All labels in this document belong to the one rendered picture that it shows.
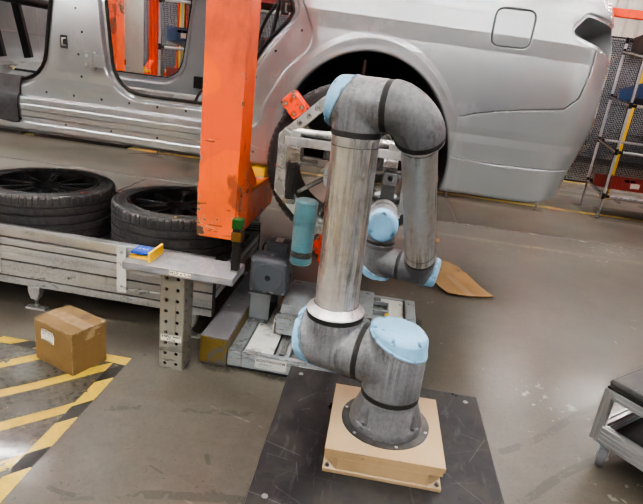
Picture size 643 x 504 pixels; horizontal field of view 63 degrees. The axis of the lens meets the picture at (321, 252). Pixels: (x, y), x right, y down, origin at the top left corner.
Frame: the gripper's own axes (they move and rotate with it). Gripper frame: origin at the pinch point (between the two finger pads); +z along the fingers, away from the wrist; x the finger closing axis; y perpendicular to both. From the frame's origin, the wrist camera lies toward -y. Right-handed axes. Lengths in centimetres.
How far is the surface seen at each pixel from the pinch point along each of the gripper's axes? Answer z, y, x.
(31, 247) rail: 20, 52, -151
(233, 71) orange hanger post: 12, -34, -61
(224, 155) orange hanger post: 12, -3, -63
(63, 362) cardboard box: -21, 79, -111
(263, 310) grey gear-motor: 33, 70, -47
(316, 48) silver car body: 64, -47, -40
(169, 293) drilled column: -7, 50, -76
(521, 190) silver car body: 64, 3, 62
